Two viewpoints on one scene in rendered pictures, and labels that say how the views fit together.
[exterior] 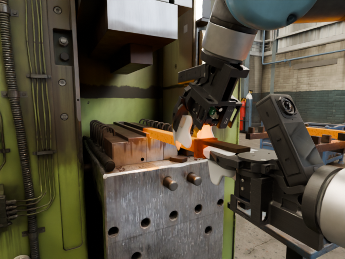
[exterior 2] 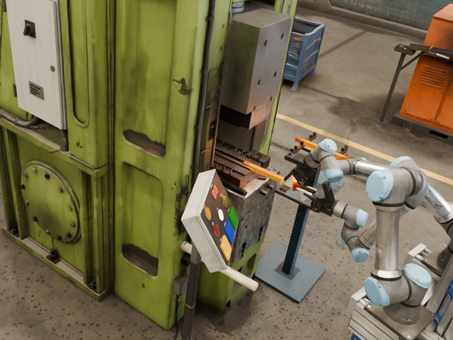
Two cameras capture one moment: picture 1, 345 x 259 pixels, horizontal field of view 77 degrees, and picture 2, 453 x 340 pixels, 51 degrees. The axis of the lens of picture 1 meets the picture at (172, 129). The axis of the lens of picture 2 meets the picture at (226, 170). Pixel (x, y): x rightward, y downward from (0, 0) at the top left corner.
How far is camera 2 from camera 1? 211 cm
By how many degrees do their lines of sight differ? 40
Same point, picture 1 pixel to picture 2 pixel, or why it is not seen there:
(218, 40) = (313, 164)
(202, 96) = (303, 176)
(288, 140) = (329, 195)
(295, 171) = (329, 202)
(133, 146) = (246, 177)
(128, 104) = not seen: hidden behind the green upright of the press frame
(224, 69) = (312, 170)
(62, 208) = not seen: hidden behind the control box
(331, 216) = (336, 211)
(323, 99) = not seen: outside the picture
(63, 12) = (214, 111)
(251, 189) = (318, 204)
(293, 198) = (327, 206)
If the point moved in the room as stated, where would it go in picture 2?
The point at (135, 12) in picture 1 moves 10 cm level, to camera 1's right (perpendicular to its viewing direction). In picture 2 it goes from (258, 115) to (275, 112)
